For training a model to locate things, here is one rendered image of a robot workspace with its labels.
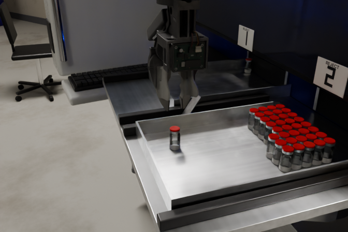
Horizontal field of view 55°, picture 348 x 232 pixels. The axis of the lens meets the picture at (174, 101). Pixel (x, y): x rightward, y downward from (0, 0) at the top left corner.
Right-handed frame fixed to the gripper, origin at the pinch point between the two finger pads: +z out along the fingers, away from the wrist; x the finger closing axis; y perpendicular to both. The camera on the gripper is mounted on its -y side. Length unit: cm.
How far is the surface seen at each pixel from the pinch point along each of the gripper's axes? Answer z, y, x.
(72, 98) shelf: 18, -51, -19
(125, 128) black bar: 8.4, -7.6, -8.5
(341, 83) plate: -3.3, 8.8, 30.9
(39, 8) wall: 70, -614, -57
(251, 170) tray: 10.2, 12.1, 11.0
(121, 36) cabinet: 5, -76, 3
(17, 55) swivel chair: 56, -248, -60
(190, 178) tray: 10.2, 10.9, -0.5
